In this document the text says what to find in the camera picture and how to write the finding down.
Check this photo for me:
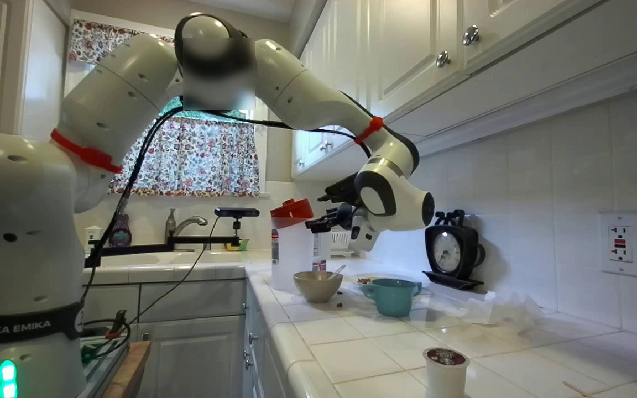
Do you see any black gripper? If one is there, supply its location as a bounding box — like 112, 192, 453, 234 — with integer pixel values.
302, 203, 370, 236

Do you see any clear jug with red lid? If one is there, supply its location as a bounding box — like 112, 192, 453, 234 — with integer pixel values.
269, 197, 331, 293

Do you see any beige ceramic bowl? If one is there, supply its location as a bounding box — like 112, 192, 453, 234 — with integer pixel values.
292, 269, 344, 305

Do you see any white plate with crumbs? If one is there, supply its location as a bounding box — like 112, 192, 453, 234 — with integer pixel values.
349, 275, 391, 287

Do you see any yellow green sponge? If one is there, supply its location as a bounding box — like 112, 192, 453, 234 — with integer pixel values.
224, 236, 253, 255

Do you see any teal ceramic cup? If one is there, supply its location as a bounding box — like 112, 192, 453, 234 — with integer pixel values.
359, 276, 425, 320

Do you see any black alarm clock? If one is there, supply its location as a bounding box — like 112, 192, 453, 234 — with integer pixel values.
422, 207, 489, 292

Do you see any floral window curtain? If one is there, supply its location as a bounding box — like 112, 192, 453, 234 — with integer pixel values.
65, 17, 264, 199

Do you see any silver sink faucet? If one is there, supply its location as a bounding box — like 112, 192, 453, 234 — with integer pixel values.
161, 206, 209, 246

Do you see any white lower cabinet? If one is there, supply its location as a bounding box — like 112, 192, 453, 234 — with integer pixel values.
79, 276, 292, 398

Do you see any clear plastic wrap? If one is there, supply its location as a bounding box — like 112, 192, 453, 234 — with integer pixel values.
420, 282, 548, 332

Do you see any white upper cabinet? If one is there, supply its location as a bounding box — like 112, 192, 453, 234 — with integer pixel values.
290, 0, 637, 180

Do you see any dark soap dispenser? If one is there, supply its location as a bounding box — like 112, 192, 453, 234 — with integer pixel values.
105, 211, 134, 249

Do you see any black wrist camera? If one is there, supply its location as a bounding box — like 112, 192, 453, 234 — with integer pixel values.
316, 173, 364, 206

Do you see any black stereo camera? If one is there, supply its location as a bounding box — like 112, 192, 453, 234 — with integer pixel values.
213, 206, 260, 220

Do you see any red cable strap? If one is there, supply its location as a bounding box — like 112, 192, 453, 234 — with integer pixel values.
354, 114, 386, 146
48, 125, 126, 177

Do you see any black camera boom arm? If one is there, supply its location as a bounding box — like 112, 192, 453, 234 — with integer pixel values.
84, 217, 246, 269

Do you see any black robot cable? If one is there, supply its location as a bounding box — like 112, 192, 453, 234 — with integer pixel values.
75, 94, 380, 316

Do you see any coloured wire bundle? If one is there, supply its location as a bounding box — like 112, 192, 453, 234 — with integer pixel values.
78, 308, 133, 366

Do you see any white wall outlet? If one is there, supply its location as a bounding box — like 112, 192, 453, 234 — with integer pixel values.
599, 211, 637, 281

